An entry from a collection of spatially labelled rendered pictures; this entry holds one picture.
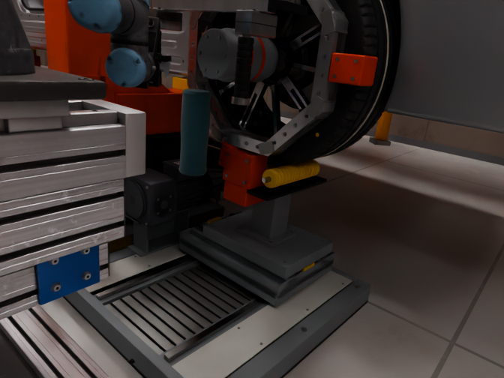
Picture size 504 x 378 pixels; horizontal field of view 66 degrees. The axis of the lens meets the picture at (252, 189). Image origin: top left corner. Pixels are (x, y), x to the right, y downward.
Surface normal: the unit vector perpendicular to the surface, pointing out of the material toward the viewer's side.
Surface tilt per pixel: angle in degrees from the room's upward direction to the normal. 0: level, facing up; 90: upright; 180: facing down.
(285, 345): 0
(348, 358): 0
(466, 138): 90
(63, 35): 90
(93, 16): 89
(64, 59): 90
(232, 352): 0
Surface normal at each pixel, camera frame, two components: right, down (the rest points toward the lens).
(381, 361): 0.10, -0.94
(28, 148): 0.76, 0.29
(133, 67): 0.05, 0.33
